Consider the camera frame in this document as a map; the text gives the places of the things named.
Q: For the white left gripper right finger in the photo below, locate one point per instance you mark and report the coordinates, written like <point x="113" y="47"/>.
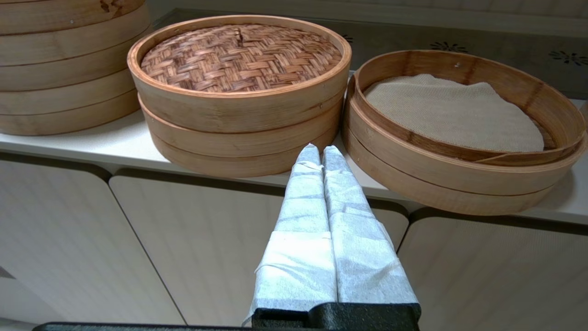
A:
<point x="363" y="257"/>

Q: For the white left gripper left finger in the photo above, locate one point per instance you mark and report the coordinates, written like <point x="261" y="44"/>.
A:
<point x="301" y="248"/>

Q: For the small woven bamboo steamer lid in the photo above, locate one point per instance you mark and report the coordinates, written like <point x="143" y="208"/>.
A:
<point x="239" y="59"/>

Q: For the small bamboo steamer basket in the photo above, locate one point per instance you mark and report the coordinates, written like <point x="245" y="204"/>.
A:
<point x="450" y="179"/>
<point x="239" y="147"/>

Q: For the beige steamer liner cloth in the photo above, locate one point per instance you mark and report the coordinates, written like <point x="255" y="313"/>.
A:
<point x="450" y="115"/>

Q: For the beige cabinet door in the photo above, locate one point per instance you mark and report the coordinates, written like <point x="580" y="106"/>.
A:
<point x="193" y="253"/>
<point x="496" y="276"/>
<point x="69" y="239"/>

